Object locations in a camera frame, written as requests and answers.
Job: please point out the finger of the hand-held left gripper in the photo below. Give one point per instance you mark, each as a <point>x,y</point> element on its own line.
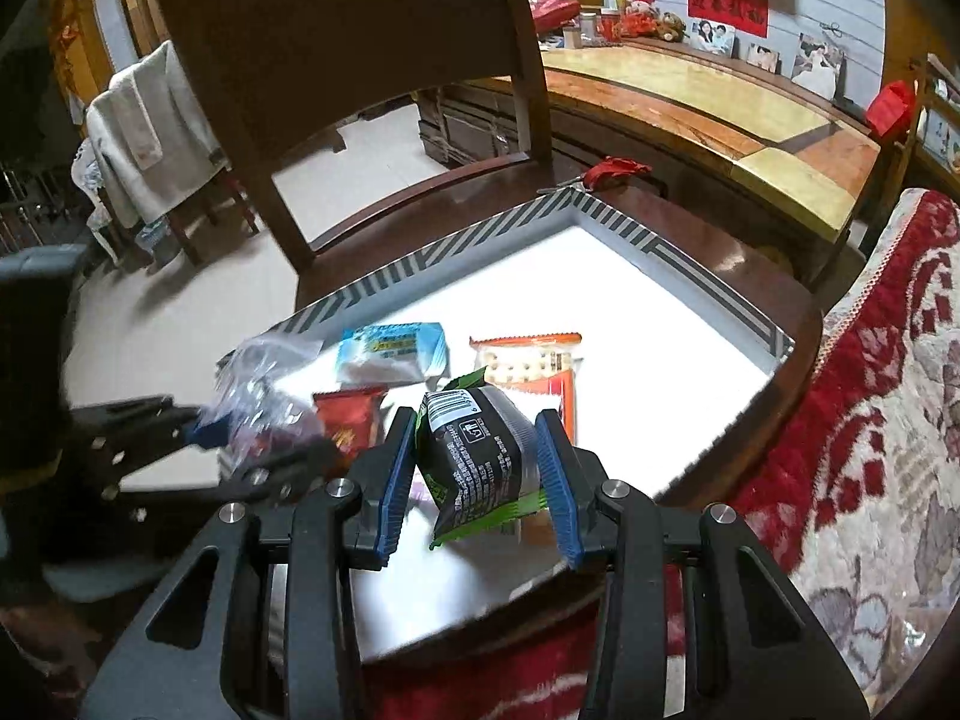
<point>202,433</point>
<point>292,465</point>

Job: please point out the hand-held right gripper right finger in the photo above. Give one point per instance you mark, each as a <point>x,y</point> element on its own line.
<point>559,495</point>

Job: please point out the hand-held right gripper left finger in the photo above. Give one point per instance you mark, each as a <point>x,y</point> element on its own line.
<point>397,480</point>

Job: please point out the clear bag of red snacks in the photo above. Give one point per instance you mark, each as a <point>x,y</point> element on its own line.
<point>262,390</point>

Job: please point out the green and black snack packet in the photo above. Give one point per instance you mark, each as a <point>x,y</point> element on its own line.
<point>472,457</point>

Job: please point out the white box with striped rim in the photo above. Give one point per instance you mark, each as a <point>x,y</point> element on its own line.
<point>637,360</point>

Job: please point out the red snack packet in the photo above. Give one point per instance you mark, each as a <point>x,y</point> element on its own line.
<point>349,420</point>

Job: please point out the blue white snack packet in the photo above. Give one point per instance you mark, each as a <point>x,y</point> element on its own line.
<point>390,352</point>

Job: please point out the orange cracker packet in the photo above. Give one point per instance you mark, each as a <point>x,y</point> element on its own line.
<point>525,367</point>

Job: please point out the plastic water bottle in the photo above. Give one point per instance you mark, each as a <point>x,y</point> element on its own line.
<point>152,238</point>

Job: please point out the wooden chair under coat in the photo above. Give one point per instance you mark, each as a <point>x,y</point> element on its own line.
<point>225,202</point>

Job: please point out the grey towel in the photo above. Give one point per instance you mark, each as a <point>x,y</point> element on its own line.
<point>142,142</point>

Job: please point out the red patterned sofa cover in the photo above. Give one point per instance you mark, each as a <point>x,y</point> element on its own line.
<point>862,405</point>

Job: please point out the keys with red tassel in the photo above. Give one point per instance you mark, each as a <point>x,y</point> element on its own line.
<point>611,171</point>

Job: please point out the wooden door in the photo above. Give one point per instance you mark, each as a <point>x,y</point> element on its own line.
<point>127,7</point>

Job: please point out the wooden television cabinet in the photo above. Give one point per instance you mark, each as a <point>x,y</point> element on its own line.
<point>675,90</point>

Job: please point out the dark wooden chair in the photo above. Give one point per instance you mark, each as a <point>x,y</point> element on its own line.
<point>337,30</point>

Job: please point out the glass jar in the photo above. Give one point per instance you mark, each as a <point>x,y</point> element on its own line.
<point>589,28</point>

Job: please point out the brown plush bear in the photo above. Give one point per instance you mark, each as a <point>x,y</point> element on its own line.
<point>670,28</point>

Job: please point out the red gift box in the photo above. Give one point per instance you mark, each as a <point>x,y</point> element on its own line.
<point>555,9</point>

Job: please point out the red plush decoration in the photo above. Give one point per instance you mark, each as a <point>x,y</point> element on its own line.
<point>637,15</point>

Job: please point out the large wedding photo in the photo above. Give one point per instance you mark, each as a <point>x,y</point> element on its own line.
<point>817,64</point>

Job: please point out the small wooden rack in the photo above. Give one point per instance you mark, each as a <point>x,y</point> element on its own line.
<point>941,135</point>

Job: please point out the scissors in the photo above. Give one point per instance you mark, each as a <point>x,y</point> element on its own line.
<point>829,28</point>

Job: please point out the couple photo frame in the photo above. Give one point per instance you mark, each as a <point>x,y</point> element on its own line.
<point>712,39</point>

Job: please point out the small photo frame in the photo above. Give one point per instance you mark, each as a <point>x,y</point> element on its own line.
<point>763,58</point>

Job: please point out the red wall banner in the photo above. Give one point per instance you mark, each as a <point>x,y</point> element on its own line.
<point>727,4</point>

